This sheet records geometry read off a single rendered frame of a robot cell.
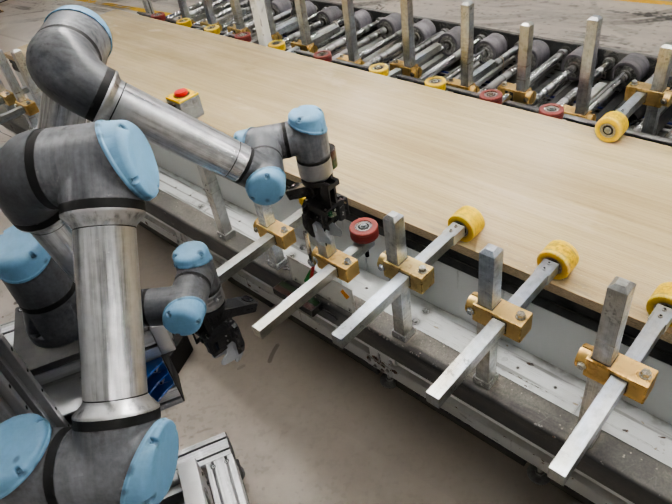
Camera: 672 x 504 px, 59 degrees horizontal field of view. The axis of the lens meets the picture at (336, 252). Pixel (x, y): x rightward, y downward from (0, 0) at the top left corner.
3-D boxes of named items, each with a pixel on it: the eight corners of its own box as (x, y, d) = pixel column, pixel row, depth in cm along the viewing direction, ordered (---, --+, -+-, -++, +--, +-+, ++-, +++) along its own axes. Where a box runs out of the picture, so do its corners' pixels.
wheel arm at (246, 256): (215, 292, 164) (210, 281, 161) (207, 287, 166) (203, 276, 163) (322, 212, 186) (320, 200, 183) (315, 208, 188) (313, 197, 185)
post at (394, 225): (406, 359, 162) (394, 220, 131) (396, 353, 164) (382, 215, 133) (414, 351, 164) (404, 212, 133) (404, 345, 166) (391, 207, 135)
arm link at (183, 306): (151, 342, 116) (163, 302, 124) (207, 337, 115) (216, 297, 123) (137, 314, 111) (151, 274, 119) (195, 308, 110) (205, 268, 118)
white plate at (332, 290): (355, 316, 167) (351, 290, 160) (291, 280, 182) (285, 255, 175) (356, 315, 167) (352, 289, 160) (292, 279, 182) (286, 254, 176)
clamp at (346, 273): (347, 283, 160) (345, 269, 156) (312, 264, 167) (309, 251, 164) (361, 272, 162) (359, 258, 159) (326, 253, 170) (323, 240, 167)
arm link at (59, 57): (23, 36, 88) (301, 177, 110) (41, 12, 96) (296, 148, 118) (-1, 99, 93) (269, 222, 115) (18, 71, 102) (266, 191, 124)
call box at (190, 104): (186, 126, 171) (178, 102, 166) (173, 121, 175) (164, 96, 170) (205, 116, 175) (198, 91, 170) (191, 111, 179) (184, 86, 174)
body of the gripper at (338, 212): (328, 234, 134) (320, 190, 126) (302, 221, 139) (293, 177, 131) (351, 217, 138) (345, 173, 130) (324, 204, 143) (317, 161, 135)
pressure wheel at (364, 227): (369, 268, 167) (364, 237, 159) (347, 258, 171) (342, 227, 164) (387, 253, 171) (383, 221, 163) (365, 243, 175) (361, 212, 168)
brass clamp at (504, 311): (518, 345, 124) (519, 329, 121) (462, 317, 132) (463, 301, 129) (533, 327, 127) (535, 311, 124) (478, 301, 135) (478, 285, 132)
